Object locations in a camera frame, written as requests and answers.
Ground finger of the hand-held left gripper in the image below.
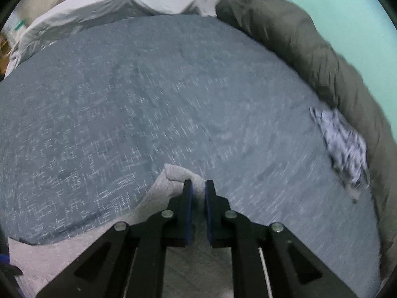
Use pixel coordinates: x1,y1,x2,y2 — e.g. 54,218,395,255
0,254,24,276

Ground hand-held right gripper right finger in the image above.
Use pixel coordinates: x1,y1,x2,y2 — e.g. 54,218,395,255
205,179,357,298

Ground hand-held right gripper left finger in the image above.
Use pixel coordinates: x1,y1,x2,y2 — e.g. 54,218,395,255
35,179,195,298

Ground grey knit sweater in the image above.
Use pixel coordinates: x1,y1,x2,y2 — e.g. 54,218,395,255
8,163,273,298

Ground blue-grey crumpled shorts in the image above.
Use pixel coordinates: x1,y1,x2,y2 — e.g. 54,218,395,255
308,107,371,205

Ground dark grey rolled duvet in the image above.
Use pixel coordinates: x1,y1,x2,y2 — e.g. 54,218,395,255
215,0,397,278

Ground light grey bed sheet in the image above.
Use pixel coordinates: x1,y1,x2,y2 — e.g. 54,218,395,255
6,0,227,72

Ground white green package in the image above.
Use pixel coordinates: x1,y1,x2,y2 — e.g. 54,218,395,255
1,9,30,61

